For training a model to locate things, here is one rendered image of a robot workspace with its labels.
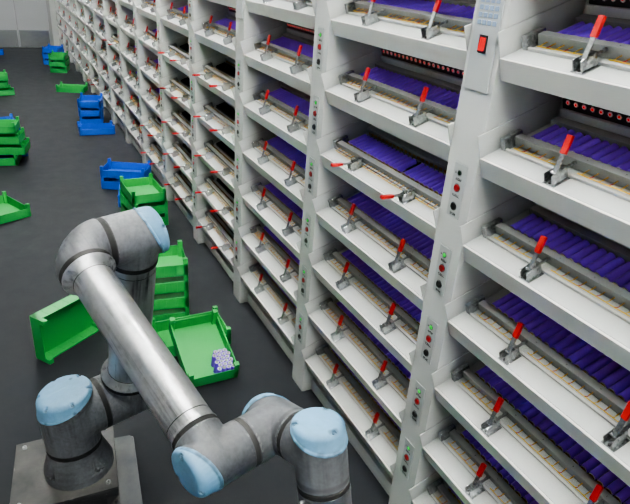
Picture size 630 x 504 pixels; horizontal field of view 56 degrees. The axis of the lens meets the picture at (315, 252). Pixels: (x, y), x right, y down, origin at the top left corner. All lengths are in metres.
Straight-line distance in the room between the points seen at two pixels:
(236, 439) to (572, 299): 0.66
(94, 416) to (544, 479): 1.15
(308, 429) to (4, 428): 1.52
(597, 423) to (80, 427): 1.27
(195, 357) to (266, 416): 1.39
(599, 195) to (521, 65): 0.28
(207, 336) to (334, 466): 1.58
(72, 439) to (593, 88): 1.49
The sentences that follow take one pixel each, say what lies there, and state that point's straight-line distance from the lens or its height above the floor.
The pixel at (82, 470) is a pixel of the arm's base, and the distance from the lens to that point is 1.85.
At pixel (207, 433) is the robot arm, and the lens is 1.03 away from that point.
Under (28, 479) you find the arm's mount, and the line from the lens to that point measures 1.97.
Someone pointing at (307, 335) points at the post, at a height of 0.26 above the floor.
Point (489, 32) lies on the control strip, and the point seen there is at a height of 1.39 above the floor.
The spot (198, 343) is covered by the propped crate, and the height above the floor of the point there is 0.06.
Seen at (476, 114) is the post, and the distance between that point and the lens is 1.28.
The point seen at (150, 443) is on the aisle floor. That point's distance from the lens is 2.16.
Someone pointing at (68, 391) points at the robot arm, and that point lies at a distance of 1.78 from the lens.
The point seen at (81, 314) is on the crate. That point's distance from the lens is 2.70.
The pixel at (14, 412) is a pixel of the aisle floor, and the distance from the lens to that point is 2.39.
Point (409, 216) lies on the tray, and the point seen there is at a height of 0.93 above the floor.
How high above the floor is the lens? 1.49
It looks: 26 degrees down
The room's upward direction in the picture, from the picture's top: 4 degrees clockwise
